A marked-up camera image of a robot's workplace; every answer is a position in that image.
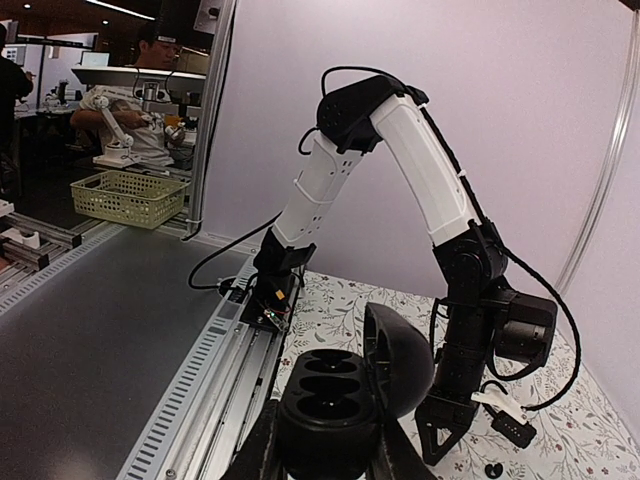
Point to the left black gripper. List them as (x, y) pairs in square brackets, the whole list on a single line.
[(443, 418)]

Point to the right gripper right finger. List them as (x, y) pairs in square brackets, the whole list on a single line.
[(395, 457)]

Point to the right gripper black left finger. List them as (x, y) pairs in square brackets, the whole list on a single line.
[(258, 457)]

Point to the black earbud charging case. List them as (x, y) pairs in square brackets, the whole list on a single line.
[(335, 403)]

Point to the black earbud far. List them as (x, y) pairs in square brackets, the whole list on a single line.
[(494, 471)]

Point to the yellow plastic basket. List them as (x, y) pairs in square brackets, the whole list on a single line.
[(129, 198)]

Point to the person in white shirt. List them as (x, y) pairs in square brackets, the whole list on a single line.
[(147, 129)]

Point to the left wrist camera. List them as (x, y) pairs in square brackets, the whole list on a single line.
[(509, 419)]

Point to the aluminium front rail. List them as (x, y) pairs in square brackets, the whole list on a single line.
[(212, 402)]

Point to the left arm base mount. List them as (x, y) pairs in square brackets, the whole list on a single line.
[(269, 298)]

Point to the left aluminium frame post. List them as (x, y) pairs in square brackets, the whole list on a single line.
[(612, 156)]

